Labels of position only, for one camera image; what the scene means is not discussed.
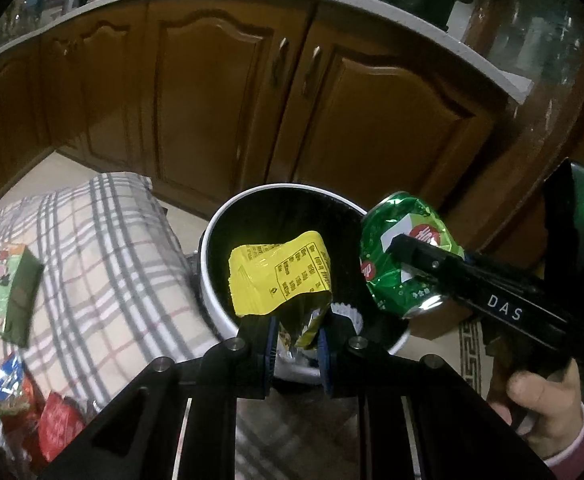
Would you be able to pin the person's right forearm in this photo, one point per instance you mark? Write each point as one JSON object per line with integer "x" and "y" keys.
{"x": 576, "y": 455}

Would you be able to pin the wooden cabinet door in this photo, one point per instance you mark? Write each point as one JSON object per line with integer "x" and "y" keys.
{"x": 97, "y": 90}
{"x": 381, "y": 125}
{"x": 2, "y": 125}
{"x": 207, "y": 100}

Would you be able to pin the green carton box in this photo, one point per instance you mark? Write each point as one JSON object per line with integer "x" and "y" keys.
{"x": 14, "y": 290}

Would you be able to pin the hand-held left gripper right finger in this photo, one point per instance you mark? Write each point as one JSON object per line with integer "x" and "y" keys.
{"x": 324, "y": 360}

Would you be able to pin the patterned rug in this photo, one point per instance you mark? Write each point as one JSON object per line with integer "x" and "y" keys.
{"x": 470, "y": 355}

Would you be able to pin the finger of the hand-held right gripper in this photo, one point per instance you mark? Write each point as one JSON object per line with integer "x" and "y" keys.
{"x": 421, "y": 257}

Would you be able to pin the wooden kitchen cabinets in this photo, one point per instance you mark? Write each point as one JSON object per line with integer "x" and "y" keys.
{"x": 421, "y": 27}

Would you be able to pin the person's right hand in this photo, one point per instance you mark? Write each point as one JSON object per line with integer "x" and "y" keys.
{"x": 546, "y": 405}

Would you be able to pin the plaid blanket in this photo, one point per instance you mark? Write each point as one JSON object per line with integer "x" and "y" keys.
{"x": 97, "y": 260}

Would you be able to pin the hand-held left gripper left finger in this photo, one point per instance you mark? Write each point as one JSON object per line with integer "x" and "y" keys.
{"x": 271, "y": 345}

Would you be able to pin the red snack packet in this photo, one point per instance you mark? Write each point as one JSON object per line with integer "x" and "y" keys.
{"x": 19, "y": 425}
{"x": 62, "y": 425}

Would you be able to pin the crushed green soda can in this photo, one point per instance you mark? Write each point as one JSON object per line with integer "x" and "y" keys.
{"x": 396, "y": 220}

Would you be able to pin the blue snack packet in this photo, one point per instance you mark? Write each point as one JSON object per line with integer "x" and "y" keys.
{"x": 9, "y": 377}

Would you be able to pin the white bin with black liner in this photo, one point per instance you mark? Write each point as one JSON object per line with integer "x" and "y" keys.
{"x": 213, "y": 280}

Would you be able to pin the yellow snack packet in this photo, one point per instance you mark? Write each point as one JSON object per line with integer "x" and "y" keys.
{"x": 277, "y": 275}

